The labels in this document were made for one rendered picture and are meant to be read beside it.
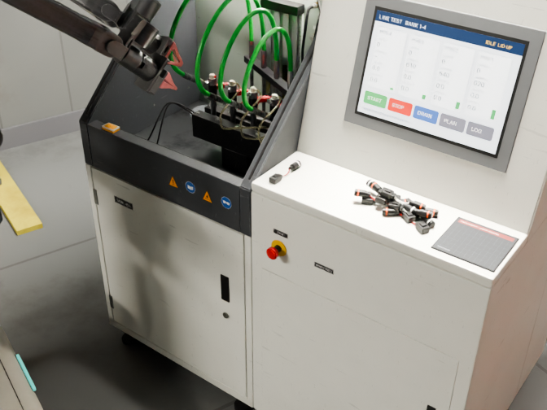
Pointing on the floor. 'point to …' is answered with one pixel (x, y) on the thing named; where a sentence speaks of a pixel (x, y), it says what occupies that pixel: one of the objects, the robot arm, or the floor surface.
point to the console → (514, 187)
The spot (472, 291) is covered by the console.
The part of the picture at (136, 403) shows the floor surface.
